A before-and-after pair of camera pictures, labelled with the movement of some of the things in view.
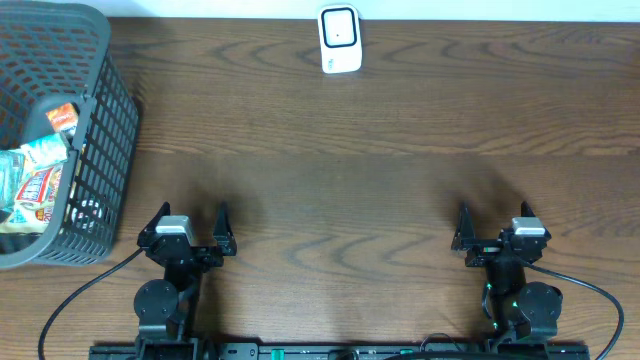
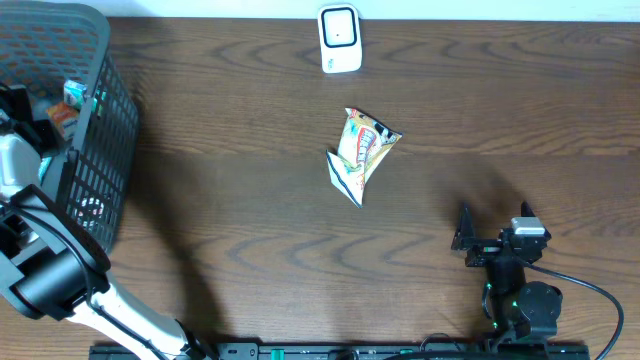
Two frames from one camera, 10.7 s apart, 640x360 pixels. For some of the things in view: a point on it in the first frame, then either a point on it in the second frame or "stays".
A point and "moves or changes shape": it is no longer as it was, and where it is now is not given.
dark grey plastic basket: (59, 52) stays
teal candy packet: (12, 170) moves or changes shape
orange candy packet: (65, 118) stays
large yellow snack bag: (35, 198) moves or changes shape
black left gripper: (226, 243) to (41, 131)
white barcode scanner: (340, 38) stays
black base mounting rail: (332, 352) stays
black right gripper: (465, 238) stays
